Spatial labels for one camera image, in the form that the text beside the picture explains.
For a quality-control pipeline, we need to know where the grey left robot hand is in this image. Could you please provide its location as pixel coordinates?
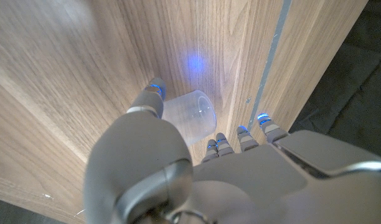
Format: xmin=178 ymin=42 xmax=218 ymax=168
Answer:
xmin=83 ymin=77 xmax=381 ymax=224

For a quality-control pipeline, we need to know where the clear plastic measuring cup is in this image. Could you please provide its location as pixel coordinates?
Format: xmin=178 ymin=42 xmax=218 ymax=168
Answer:
xmin=161 ymin=90 xmax=217 ymax=147

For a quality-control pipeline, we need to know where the grey tape strip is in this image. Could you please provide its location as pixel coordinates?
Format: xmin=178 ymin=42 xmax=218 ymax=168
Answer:
xmin=246 ymin=0 xmax=293 ymax=124

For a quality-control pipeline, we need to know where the black fabric backdrop curtain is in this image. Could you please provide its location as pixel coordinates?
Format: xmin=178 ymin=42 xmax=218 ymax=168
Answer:
xmin=288 ymin=0 xmax=381 ymax=162

